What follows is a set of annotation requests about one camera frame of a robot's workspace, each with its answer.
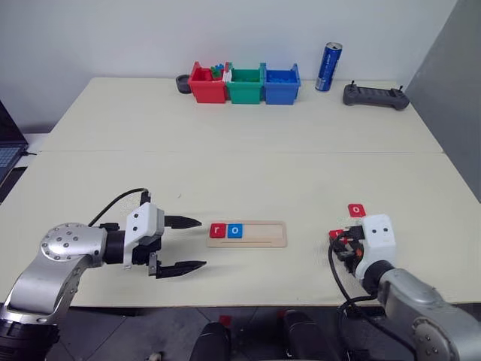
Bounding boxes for blue toy bricks pile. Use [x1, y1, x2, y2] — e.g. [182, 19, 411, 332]
[265, 72, 298, 86]

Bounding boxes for red plastic bin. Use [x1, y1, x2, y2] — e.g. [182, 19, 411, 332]
[187, 61, 228, 104]

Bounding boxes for black round dish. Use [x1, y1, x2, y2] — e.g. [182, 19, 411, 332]
[175, 74, 195, 94]

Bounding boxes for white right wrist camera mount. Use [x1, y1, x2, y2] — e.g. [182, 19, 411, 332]
[354, 213, 398, 280]

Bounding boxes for green plastic bin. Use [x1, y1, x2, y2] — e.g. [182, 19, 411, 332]
[225, 62, 266, 105]

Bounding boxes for grey partition panel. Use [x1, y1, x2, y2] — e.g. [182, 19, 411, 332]
[404, 0, 481, 206]

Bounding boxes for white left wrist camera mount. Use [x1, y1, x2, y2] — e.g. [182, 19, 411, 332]
[122, 202, 165, 270]

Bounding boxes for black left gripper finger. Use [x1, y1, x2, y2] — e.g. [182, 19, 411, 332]
[155, 259, 208, 281]
[164, 214, 203, 231]

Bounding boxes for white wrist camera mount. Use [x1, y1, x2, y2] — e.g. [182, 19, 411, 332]
[354, 213, 398, 280]
[122, 202, 165, 270]

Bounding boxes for wooden letter tray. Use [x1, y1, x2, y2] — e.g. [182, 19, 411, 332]
[206, 220, 289, 250]

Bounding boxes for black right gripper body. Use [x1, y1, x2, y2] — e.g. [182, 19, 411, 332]
[339, 224, 366, 275]

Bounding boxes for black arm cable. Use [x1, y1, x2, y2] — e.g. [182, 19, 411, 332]
[87, 187, 152, 229]
[327, 240, 418, 356]

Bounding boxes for grey remote controller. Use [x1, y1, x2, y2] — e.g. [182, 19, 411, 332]
[341, 80, 411, 111]

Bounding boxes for dark rounded shape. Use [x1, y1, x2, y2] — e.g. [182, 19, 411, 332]
[189, 321, 232, 361]
[282, 309, 341, 361]

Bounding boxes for dark laptop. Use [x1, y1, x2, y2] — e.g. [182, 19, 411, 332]
[0, 99, 30, 186]

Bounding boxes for red letter block o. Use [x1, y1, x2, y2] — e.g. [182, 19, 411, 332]
[346, 202, 368, 219]

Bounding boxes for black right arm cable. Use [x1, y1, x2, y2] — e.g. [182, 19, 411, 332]
[327, 240, 418, 356]

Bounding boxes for blue drink can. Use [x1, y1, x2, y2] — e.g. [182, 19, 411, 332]
[314, 41, 343, 93]

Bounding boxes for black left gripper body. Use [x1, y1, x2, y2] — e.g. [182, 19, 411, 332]
[131, 208, 168, 279]

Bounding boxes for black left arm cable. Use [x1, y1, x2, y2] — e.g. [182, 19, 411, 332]
[87, 187, 152, 229]

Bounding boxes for blue plastic bin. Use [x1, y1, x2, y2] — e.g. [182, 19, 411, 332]
[262, 62, 302, 106]

